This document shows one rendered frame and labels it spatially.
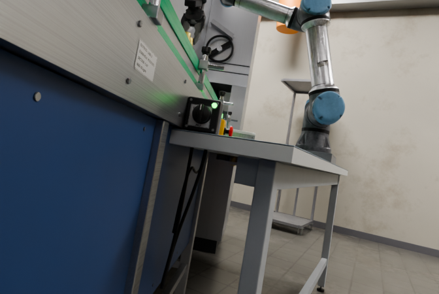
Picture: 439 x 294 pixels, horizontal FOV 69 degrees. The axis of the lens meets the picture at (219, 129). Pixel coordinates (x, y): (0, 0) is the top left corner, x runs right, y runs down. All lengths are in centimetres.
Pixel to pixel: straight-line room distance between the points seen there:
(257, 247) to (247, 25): 205
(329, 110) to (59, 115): 104
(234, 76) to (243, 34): 33
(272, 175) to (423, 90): 401
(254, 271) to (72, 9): 57
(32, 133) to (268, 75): 462
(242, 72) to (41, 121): 216
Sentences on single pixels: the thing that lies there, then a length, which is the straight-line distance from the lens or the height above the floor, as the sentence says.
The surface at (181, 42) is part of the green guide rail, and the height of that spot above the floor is 93.
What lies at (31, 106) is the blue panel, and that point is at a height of 72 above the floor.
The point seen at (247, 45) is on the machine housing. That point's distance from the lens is 248.
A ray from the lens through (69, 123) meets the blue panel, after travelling 36.
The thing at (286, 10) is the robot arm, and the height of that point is 139.
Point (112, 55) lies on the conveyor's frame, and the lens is 38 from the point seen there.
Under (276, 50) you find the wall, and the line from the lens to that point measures 495.
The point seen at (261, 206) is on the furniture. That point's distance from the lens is 68.
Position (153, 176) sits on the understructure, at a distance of 62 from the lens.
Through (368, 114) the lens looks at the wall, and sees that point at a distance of 450.
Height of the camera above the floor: 71
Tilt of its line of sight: 5 degrees up
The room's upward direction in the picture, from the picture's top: 10 degrees clockwise
